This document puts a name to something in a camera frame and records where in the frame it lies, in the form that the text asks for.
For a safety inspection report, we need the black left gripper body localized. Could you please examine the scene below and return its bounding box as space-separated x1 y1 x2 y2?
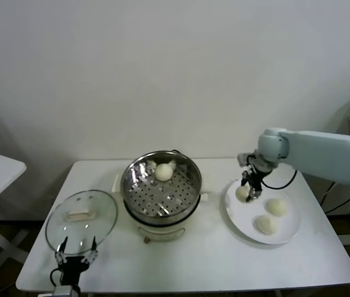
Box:
56 254 90 286

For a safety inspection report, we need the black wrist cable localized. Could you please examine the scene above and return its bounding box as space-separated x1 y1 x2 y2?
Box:
49 267 63 285
263 170 298 190

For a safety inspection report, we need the round glass pot lid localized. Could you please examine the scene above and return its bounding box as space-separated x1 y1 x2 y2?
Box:
45 189 119 255

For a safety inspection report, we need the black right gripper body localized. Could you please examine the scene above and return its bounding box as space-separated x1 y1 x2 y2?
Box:
242 168 270 191

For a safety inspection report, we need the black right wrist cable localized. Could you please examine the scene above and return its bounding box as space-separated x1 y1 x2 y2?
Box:
263 170 298 190

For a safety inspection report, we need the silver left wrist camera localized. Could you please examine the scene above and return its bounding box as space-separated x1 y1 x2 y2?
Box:
52 285 72 297

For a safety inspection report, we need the round white plate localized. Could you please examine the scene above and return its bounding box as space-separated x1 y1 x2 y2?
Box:
224 176 302 246

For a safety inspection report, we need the small white side table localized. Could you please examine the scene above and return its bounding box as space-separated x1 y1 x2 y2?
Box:
0 147 30 275

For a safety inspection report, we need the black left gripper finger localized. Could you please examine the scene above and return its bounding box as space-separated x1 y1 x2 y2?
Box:
54 236 69 264
81 236 98 264

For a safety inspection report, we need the cream electric cooking pot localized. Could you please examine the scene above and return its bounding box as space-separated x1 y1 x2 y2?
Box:
112 173 212 245

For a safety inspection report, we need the black power adapter cable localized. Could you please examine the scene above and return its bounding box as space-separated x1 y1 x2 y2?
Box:
320 182 350 215

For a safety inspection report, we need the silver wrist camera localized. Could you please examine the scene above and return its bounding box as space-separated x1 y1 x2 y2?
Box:
237 152 252 168
52 285 72 297

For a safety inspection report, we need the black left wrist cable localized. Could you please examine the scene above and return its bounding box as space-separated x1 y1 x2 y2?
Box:
49 267 63 285

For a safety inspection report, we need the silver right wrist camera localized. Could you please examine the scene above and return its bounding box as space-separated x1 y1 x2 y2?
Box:
237 152 252 168

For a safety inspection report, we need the white steamed baozi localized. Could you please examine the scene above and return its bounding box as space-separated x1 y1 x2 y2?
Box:
265 197 289 217
155 163 173 183
235 185 252 204
253 215 279 236

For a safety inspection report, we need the perforated steel steamer basket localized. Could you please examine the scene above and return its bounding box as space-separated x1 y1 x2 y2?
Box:
120 150 203 225

